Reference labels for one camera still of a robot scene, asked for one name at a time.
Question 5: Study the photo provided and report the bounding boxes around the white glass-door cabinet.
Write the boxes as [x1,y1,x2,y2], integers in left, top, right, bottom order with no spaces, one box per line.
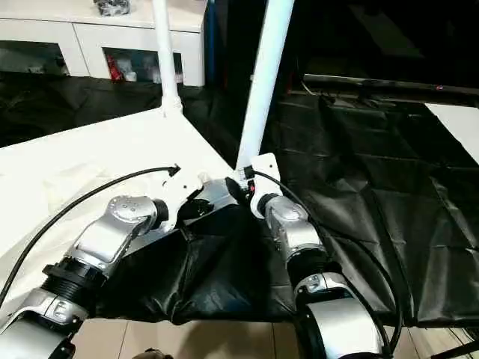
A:
[0,0,207,88]

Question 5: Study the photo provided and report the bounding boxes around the black rod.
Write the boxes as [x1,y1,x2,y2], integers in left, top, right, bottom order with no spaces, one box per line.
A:
[303,73,479,99]

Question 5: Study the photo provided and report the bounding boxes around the white board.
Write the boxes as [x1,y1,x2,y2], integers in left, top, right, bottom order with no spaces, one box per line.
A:
[424,102,479,166]

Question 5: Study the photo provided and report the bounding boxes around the white plastic table top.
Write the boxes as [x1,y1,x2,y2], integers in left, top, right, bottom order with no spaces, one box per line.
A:
[0,105,245,312]

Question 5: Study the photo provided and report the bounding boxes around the red item in cabinet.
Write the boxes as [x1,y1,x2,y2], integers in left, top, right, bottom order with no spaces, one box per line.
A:
[106,55,125,82]

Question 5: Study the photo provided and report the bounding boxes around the white plastic table leg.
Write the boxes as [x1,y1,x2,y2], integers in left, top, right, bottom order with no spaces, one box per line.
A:
[150,0,185,117]
[234,0,297,181]

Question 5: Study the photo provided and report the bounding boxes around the black stand leg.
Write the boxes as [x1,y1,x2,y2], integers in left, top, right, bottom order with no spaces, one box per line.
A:
[440,335,479,359]

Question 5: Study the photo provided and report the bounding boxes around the black table mat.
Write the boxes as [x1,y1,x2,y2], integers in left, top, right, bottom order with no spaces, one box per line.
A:
[0,70,479,327]

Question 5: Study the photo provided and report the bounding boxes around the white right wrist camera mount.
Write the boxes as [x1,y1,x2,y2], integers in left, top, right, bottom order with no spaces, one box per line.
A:
[242,152,283,220]

